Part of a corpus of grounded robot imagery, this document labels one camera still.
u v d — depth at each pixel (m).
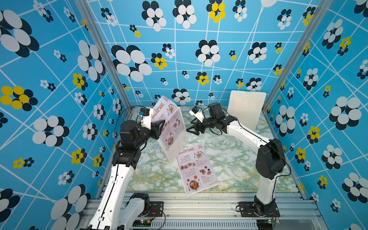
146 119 0.58
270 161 0.48
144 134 0.58
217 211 0.74
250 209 0.72
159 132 0.63
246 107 0.94
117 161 0.48
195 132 0.76
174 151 0.96
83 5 0.68
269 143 0.50
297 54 0.85
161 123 0.66
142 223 0.72
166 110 0.74
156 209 0.72
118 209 0.42
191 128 0.76
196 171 0.87
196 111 0.74
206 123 0.74
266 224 0.69
